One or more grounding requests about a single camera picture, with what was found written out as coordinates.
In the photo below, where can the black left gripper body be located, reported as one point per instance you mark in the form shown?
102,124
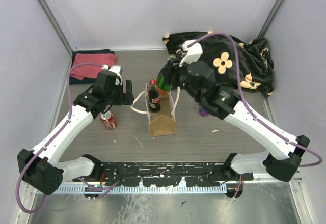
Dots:
118,97

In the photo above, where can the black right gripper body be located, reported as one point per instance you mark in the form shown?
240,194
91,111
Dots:
180,73

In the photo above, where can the green glass bottle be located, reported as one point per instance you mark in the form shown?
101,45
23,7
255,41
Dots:
165,78

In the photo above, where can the dark cola bottle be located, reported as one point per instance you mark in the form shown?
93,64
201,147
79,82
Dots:
153,96

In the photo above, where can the brown canvas bag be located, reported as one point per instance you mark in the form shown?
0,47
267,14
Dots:
163,122

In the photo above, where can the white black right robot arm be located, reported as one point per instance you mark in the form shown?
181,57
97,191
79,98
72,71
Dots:
283,151

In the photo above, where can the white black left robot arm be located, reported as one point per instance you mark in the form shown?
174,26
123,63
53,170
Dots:
40,167

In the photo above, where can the red soda can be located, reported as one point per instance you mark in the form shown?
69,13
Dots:
109,120

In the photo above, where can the red folded cloth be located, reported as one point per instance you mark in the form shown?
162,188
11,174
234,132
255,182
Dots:
91,71

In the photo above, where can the dark navy folded cloth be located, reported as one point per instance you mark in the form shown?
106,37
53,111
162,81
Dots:
86,80

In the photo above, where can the purple soda can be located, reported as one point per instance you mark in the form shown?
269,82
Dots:
202,111

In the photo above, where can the black floral blanket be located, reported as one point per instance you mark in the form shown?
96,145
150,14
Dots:
255,61

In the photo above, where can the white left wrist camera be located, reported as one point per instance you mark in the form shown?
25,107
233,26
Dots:
114,68

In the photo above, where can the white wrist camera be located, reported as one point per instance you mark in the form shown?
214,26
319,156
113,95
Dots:
114,68
191,51

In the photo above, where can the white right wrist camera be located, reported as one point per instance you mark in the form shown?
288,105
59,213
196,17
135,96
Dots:
191,51

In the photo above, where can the white slotted cable duct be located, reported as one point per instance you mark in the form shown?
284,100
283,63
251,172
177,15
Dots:
80,188

